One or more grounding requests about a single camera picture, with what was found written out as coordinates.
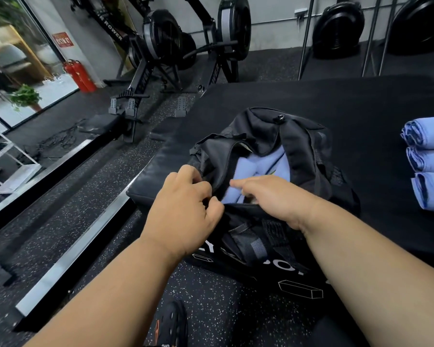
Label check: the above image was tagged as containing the person's right hand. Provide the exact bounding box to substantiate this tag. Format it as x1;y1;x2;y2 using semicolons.
230;176;319;237

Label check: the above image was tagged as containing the black fan wheel machine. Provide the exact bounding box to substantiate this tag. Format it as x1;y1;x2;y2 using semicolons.
386;0;434;57
312;1;365;60

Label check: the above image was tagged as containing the glass window front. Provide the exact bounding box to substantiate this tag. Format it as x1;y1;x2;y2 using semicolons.
0;0;81;132

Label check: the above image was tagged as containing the white metal shelf rack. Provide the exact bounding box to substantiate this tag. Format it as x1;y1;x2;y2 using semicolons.
0;121;42;195

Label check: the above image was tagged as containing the green potted plant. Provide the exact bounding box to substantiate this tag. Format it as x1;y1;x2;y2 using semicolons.
9;84;43;113

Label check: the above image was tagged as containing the red wall sign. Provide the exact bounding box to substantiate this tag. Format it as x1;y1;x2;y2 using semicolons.
52;31;75;53

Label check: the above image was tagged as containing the rolled blue towel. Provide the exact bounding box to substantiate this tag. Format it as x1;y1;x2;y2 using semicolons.
400;115;434;149
406;146;434;174
411;172;434;214

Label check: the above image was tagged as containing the black padded platform white print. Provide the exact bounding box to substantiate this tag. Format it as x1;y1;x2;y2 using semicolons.
126;81;434;347

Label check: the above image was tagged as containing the black rowing machine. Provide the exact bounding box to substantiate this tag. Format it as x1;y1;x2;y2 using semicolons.
150;0;252;141
68;0;197;143

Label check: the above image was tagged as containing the black gym bag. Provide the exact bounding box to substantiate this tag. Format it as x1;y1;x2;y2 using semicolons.
186;106;362;282

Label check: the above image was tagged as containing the red fire extinguisher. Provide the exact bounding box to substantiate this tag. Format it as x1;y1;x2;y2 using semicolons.
63;61;89;93
73;60;97;93

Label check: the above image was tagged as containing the person's right forearm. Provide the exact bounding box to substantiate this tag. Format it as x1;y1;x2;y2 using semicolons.
299;202;434;347

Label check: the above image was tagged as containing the person's left forearm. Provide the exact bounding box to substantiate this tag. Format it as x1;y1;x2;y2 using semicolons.
23;233;189;347

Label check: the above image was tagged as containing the person's left hand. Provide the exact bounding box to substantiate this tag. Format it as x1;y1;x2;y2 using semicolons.
141;164;225;257

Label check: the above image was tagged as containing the blue towel with green print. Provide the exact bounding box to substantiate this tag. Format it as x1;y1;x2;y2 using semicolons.
221;142;288;206

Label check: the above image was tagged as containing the grey metal rack pole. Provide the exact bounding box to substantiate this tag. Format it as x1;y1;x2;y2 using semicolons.
378;0;399;77
362;0;382;78
298;0;316;81

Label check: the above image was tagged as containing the black shoe orange trim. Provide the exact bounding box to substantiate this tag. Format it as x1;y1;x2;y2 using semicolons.
144;300;189;347

